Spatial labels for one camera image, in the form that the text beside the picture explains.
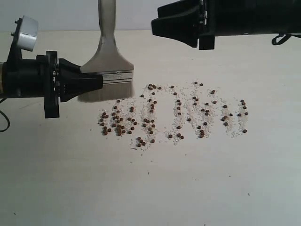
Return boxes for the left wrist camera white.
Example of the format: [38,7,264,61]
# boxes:
[7,16,39,62]

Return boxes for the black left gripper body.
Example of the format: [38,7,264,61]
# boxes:
[2,51,60,119]

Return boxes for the white paint brush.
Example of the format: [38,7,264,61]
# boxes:
[78,0,134,103]

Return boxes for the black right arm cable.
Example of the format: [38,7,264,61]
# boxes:
[271,32,301,46]

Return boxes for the scattered rice and brown pellets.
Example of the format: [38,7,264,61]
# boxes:
[97,81,249,152]

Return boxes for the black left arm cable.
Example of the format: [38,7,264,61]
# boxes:
[0,97,11,133]

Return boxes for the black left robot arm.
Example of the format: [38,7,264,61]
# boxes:
[0,51,103,119]

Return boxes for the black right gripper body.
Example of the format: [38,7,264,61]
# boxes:
[198,0,301,50]

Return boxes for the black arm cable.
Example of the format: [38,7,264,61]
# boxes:
[271,32,301,46]
[0,97,11,133]

